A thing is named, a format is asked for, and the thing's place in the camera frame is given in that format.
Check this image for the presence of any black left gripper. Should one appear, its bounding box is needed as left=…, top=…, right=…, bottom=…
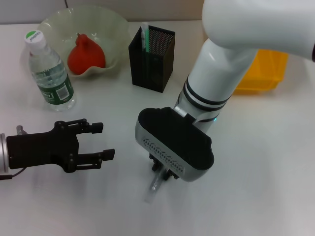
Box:
left=6, top=118, right=116, bottom=174

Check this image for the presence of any grey pen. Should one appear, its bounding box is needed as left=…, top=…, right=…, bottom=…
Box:
left=144, top=169, right=165, bottom=204

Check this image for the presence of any clear green-label water bottle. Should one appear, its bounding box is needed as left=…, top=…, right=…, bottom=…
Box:
left=24, top=29, right=77, bottom=112

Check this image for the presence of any green utility knife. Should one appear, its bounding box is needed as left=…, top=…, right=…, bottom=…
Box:
left=140, top=22, right=151, bottom=54

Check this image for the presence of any black mesh pen holder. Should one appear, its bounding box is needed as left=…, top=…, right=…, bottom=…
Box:
left=128, top=24, right=176, bottom=93

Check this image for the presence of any pale green glass fruit plate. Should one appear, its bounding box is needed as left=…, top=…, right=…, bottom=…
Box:
left=38, top=6, right=130, bottom=79

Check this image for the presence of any yellow plastic bin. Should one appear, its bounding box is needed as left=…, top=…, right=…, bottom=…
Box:
left=232, top=49, right=289, bottom=96

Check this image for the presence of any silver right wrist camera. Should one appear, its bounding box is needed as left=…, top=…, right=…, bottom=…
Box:
left=135, top=107, right=215, bottom=183

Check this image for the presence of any left gripper connector cable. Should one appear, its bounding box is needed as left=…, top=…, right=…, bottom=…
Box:
left=0, top=125, right=28, bottom=180

